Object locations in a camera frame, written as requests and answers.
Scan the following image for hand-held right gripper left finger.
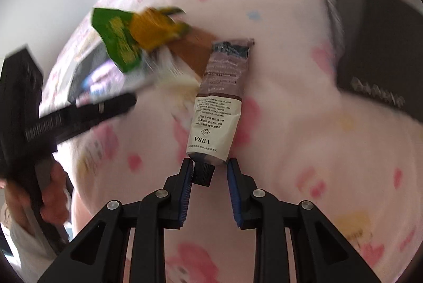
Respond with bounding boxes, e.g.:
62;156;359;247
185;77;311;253
37;157;194;283

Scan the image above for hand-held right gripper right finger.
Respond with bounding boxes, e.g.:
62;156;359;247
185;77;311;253
226;157;384;283

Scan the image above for black bag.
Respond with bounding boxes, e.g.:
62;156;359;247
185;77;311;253
319;0;423;123

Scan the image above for wooden comb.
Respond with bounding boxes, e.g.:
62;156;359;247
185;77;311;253
168;30;215;77

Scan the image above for green snack packet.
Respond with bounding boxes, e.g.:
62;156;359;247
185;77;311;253
92;7;146;74

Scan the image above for pink printed blanket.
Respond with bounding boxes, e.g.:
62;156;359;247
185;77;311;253
40;0;423;283

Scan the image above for brown and white cream tube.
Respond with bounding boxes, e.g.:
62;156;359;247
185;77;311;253
187;38;255;186

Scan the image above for person's left forearm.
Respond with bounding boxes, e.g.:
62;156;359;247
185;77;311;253
0;204;67;283

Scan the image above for dark purple-edged carton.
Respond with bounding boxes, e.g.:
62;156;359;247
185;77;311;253
68;42;133;105

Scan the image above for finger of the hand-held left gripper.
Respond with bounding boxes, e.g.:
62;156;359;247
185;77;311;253
79;92;137;130

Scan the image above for person's left hand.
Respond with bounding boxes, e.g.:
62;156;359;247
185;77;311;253
5;164;71;224

